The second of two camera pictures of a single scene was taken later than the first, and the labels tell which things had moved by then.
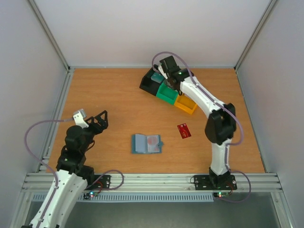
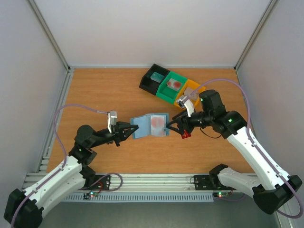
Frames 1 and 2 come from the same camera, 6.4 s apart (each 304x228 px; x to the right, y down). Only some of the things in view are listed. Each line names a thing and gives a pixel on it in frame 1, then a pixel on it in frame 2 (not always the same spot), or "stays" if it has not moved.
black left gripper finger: (102, 118) -> (127, 132)
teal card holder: (141, 143) -> (151, 125)
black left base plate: (103, 183) stays
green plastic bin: (166, 94) stays
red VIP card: (184, 130) stays
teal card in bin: (157, 77) stays
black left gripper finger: (90, 120) -> (123, 125)
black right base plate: (202, 182) stays
